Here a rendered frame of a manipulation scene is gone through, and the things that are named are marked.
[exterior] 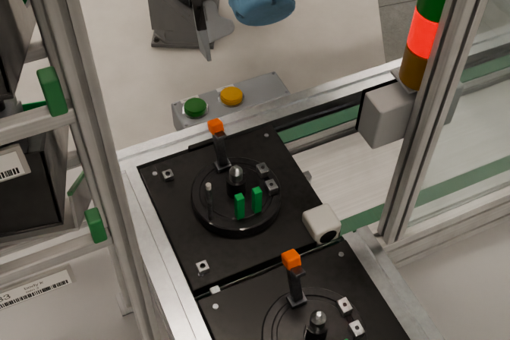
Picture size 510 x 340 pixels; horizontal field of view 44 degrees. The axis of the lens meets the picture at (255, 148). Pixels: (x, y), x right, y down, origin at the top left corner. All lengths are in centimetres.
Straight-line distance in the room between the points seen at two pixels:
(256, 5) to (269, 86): 15
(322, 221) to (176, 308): 25
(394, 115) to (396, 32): 210
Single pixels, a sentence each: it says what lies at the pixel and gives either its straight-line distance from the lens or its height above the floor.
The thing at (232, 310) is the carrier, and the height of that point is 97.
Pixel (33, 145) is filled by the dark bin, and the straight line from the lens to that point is 77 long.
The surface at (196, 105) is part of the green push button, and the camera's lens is 113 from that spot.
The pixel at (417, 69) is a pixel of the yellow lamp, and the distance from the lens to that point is 75.
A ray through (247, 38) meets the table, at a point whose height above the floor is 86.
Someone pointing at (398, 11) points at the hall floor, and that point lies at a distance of 300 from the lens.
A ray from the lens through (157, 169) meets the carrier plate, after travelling 105.
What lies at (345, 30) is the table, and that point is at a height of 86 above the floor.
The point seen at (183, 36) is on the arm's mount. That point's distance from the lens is 140.
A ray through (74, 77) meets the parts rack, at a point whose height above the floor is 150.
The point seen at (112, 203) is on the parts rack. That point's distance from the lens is 53.
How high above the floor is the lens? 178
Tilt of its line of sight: 50 degrees down
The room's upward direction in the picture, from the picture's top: 1 degrees clockwise
